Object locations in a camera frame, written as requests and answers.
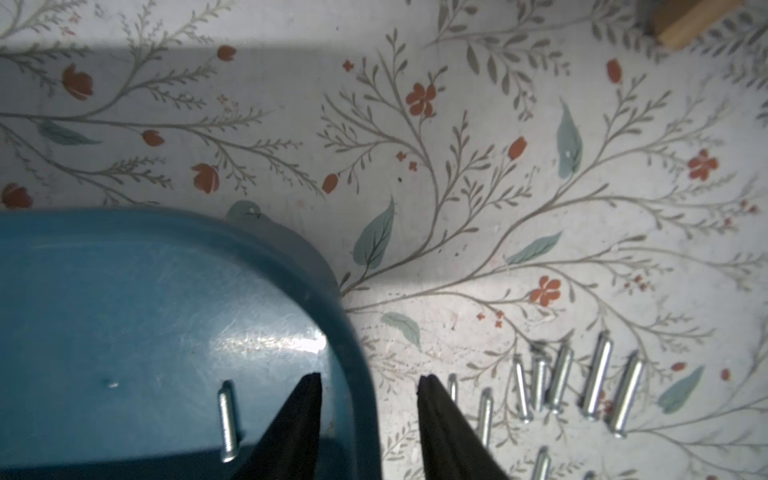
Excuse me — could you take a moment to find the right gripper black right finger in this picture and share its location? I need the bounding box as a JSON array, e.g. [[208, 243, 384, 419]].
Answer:
[[417, 375, 508, 480]]

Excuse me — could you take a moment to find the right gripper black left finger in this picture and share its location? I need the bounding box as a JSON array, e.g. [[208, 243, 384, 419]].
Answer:
[[232, 373, 322, 480]]

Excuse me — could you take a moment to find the silver screw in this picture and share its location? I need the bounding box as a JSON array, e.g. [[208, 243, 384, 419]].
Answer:
[[447, 373, 459, 404], [608, 351, 645, 439], [546, 341, 574, 415], [580, 331, 613, 421], [531, 349, 550, 412], [531, 446, 551, 480], [477, 388, 494, 449], [513, 354, 533, 424], [217, 380, 240, 463]]

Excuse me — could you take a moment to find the teal plastic storage tray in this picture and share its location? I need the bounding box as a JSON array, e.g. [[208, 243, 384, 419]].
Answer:
[[1, 202, 382, 479]]

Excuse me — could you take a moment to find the floral patterned table mat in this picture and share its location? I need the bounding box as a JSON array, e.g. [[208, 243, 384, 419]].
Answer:
[[1, 1, 767, 479]]

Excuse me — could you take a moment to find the wooden easel stand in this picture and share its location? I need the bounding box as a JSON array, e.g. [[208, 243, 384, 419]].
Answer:
[[651, 0, 743, 50]]

